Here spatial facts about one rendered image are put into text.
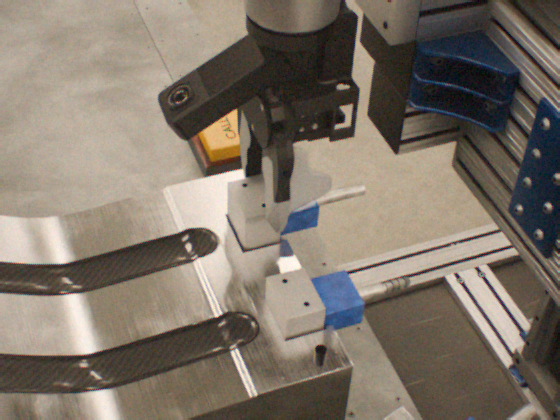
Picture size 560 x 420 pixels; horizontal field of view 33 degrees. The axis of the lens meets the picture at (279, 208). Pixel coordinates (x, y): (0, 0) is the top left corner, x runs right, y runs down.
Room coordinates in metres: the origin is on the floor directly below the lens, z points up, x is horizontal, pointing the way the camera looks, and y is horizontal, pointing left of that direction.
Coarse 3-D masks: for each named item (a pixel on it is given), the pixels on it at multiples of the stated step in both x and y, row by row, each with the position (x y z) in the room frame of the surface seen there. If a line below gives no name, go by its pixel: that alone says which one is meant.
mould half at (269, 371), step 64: (192, 192) 0.67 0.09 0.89; (0, 256) 0.56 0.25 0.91; (64, 256) 0.58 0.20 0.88; (256, 256) 0.59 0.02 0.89; (0, 320) 0.48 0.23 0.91; (64, 320) 0.51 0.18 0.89; (128, 320) 0.51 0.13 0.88; (192, 320) 0.52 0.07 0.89; (256, 320) 0.52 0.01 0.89; (128, 384) 0.45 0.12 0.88; (192, 384) 0.45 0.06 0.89; (256, 384) 0.45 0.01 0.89; (320, 384) 0.46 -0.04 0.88
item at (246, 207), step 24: (240, 192) 0.63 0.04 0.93; (264, 192) 0.63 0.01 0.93; (336, 192) 0.66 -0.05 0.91; (360, 192) 0.66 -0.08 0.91; (240, 216) 0.61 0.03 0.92; (264, 216) 0.60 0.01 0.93; (288, 216) 0.62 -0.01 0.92; (312, 216) 0.63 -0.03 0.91; (240, 240) 0.61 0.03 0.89; (264, 240) 0.60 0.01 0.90
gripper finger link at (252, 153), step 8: (240, 128) 0.67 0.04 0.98; (248, 128) 0.65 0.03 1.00; (240, 136) 0.66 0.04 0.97; (248, 136) 0.65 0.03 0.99; (240, 144) 0.66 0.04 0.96; (248, 144) 0.64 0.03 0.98; (256, 144) 0.64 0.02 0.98; (248, 152) 0.65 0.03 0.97; (256, 152) 0.65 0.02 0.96; (264, 152) 0.67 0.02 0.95; (248, 160) 0.65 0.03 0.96; (256, 160) 0.65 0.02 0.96; (248, 168) 0.65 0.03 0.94; (256, 168) 0.65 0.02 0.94; (248, 176) 0.65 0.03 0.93
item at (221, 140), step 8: (232, 112) 0.86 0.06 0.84; (224, 120) 0.85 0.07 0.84; (232, 120) 0.85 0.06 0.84; (208, 128) 0.83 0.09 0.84; (216, 128) 0.83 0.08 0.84; (224, 128) 0.84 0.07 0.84; (232, 128) 0.84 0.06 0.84; (200, 136) 0.83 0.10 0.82; (208, 136) 0.82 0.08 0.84; (216, 136) 0.82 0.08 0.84; (224, 136) 0.82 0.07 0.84; (232, 136) 0.82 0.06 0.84; (208, 144) 0.81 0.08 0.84; (216, 144) 0.81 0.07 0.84; (224, 144) 0.81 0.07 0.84; (232, 144) 0.81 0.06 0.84; (208, 152) 0.81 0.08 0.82; (216, 152) 0.80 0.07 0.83; (224, 152) 0.80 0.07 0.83; (232, 152) 0.81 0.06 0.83; (240, 152) 0.81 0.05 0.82
